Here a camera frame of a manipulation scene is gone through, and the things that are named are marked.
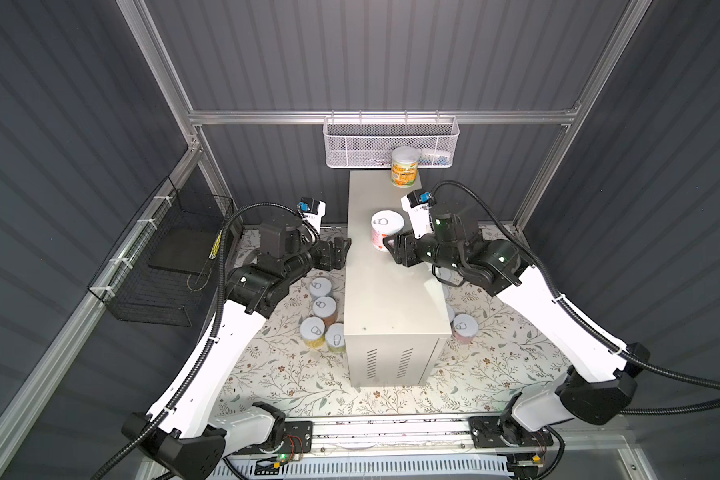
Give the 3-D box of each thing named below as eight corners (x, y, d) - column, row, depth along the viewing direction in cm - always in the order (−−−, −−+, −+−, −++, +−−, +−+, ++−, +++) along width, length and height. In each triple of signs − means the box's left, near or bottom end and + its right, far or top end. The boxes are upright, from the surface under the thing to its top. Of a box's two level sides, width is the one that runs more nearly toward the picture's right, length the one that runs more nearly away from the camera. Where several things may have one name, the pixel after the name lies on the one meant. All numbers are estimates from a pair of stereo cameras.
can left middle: (302, 347, 91) (298, 338, 85) (305, 326, 95) (301, 316, 90) (323, 347, 91) (321, 338, 85) (325, 326, 95) (323, 316, 90)
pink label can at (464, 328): (447, 339, 92) (451, 330, 87) (453, 319, 97) (457, 310, 92) (469, 348, 90) (475, 339, 86) (474, 327, 95) (480, 318, 90)
